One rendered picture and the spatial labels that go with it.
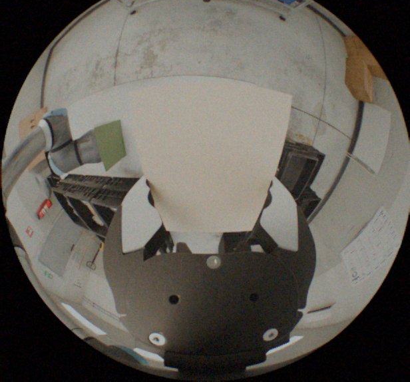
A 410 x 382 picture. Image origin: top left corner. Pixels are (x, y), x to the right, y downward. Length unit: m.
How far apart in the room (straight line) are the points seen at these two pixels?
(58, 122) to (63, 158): 0.14
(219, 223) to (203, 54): 1.28
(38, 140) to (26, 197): 3.08
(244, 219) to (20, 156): 0.54
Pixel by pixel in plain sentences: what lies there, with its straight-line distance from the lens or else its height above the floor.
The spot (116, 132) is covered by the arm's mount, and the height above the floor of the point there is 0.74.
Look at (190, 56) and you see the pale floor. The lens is 1.30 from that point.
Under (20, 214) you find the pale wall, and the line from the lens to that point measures 3.59.
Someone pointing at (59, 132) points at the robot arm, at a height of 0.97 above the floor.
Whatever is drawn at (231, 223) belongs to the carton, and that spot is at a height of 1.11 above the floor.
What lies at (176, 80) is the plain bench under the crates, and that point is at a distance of 0.52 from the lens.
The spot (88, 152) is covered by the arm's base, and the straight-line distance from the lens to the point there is 0.55.
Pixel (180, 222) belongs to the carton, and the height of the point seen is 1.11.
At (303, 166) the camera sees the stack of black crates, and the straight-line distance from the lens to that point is 1.13.
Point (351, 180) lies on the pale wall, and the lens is 2.72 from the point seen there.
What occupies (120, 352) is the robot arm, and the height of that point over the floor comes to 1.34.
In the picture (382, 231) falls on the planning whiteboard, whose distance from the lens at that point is 2.61.
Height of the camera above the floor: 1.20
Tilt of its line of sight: 57 degrees down
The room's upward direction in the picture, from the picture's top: 180 degrees counter-clockwise
